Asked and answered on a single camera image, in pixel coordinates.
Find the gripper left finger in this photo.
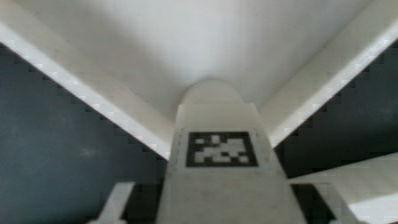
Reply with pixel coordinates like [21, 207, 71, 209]
[87, 182, 135, 224]

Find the white U-shaped fence wall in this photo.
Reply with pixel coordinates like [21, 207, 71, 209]
[289, 153, 398, 224]

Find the white table leg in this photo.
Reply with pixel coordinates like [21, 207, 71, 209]
[156, 80, 305, 224]

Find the white square table top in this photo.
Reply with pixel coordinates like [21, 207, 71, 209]
[0, 0, 398, 154]

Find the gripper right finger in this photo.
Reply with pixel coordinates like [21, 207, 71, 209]
[291, 182, 360, 224]

